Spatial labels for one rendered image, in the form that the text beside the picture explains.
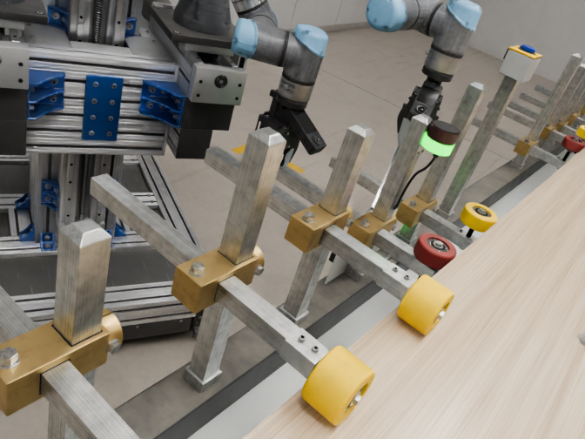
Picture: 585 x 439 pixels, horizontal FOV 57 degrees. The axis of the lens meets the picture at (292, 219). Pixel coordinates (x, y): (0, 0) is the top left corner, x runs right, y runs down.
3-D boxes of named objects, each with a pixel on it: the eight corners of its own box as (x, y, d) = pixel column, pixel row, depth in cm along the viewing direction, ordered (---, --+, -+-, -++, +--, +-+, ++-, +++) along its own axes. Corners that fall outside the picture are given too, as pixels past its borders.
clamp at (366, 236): (343, 239, 117) (351, 220, 114) (374, 222, 127) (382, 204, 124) (364, 254, 115) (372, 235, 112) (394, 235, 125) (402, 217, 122)
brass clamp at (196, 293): (167, 291, 75) (172, 263, 72) (234, 259, 85) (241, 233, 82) (197, 318, 72) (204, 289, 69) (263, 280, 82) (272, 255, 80)
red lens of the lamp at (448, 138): (421, 132, 105) (426, 122, 104) (433, 128, 110) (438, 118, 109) (447, 146, 103) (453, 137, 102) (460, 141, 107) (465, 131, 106)
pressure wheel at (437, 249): (392, 281, 113) (413, 238, 107) (409, 268, 119) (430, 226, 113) (425, 304, 110) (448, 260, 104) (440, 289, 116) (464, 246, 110)
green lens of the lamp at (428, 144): (416, 144, 107) (420, 134, 106) (429, 138, 111) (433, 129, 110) (442, 158, 104) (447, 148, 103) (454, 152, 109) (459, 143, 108)
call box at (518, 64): (495, 75, 142) (510, 45, 138) (504, 72, 148) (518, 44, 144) (520, 85, 139) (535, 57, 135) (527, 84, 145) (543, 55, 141)
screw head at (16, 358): (-9, 359, 53) (-9, 350, 52) (13, 349, 55) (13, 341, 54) (3, 373, 52) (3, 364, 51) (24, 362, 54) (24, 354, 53)
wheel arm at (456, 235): (326, 168, 149) (331, 155, 147) (333, 166, 152) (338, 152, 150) (466, 255, 131) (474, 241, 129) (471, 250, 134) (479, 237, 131)
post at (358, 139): (273, 333, 112) (349, 123, 87) (284, 326, 115) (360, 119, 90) (286, 343, 111) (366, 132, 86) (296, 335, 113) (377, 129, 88)
